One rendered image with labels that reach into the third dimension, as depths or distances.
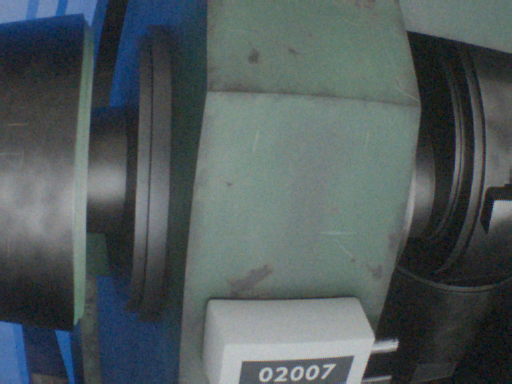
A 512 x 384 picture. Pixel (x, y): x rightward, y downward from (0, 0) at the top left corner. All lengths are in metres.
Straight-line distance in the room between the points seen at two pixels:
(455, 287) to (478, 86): 0.13
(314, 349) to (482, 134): 0.16
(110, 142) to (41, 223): 0.08
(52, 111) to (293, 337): 0.16
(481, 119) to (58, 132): 0.22
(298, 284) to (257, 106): 0.09
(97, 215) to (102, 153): 0.03
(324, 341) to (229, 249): 0.06
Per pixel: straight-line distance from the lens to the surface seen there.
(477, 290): 0.70
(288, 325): 0.55
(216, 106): 0.52
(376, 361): 0.64
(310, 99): 0.53
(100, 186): 0.64
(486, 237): 0.65
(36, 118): 0.58
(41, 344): 1.29
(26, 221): 0.58
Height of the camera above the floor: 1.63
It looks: 27 degrees down
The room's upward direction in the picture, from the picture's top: 8 degrees clockwise
